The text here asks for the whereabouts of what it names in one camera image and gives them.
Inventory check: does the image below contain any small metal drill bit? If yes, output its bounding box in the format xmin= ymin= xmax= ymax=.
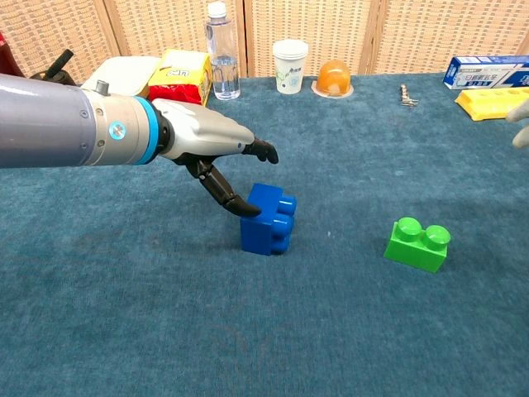
xmin=398 ymin=84 xmax=419 ymax=108

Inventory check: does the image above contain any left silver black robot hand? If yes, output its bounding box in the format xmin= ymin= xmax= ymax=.
xmin=150 ymin=98 xmax=279 ymax=219

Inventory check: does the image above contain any woven folding screen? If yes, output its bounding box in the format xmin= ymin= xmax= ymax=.
xmin=0 ymin=0 xmax=529 ymax=80

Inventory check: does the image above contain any blue toothpaste box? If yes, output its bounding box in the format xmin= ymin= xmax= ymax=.
xmin=442 ymin=55 xmax=529 ymax=90

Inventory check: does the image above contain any blue table cloth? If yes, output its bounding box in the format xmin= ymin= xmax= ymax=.
xmin=0 ymin=73 xmax=529 ymax=397

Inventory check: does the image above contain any yellow plastic tray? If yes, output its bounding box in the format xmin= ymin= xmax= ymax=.
xmin=455 ymin=87 xmax=529 ymax=122

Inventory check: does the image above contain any white paper cup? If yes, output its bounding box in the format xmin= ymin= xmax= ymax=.
xmin=272 ymin=39 xmax=309 ymax=95

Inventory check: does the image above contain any green toy block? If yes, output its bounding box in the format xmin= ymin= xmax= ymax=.
xmin=383 ymin=216 xmax=452 ymax=274

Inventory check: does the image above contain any yellow red snack bag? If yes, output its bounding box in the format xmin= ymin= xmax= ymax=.
xmin=147 ymin=49 xmax=213 ymax=108

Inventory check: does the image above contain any white lunch box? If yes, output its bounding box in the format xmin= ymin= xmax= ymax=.
xmin=80 ymin=55 xmax=162 ymax=100

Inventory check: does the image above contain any clear water bottle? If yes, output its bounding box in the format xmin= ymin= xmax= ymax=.
xmin=205 ymin=1 xmax=241 ymax=101

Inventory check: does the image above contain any orange jelly cup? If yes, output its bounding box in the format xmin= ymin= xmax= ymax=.
xmin=310 ymin=60 xmax=355 ymax=98

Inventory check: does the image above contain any blue toy block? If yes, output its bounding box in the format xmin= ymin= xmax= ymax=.
xmin=239 ymin=183 xmax=298 ymax=256

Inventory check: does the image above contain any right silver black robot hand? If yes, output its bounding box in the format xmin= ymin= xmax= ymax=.
xmin=506 ymin=98 xmax=529 ymax=150

